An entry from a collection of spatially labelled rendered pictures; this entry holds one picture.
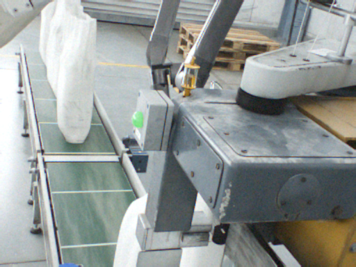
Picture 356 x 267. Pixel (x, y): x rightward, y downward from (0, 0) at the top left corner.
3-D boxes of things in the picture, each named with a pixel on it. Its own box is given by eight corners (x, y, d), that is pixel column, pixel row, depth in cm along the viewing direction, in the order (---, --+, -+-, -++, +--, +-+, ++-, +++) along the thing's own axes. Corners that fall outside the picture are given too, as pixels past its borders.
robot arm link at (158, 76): (148, 75, 151) (147, 67, 146) (170, 73, 152) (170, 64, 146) (151, 95, 149) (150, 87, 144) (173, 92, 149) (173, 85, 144)
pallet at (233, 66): (175, 51, 712) (177, 42, 707) (248, 58, 751) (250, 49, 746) (193, 68, 641) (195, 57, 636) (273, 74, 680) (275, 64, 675)
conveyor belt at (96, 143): (24, 58, 454) (24, 48, 450) (67, 61, 468) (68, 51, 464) (44, 170, 265) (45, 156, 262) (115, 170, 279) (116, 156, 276)
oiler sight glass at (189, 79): (179, 83, 88) (183, 64, 86) (192, 83, 89) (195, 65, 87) (183, 87, 86) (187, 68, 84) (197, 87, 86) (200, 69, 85)
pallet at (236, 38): (179, 32, 701) (180, 21, 695) (254, 40, 736) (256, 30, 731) (195, 46, 629) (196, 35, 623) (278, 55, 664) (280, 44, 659)
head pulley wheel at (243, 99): (227, 96, 89) (229, 83, 88) (269, 98, 93) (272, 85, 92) (248, 114, 82) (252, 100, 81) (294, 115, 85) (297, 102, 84)
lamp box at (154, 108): (132, 133, 90) (138, 88, 87) (155, 134, 92) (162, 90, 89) (142, 151, 84) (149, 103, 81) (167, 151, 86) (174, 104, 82)
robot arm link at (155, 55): (149, 58, 154) (148, 47, 145) (185, 53, 154) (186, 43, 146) (154, 94, 152) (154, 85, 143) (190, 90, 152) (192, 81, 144)
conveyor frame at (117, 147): (19, 58, 452) (19, 43, 447) (72, 62, 470) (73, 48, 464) (35, 176, 260) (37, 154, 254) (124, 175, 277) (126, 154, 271)
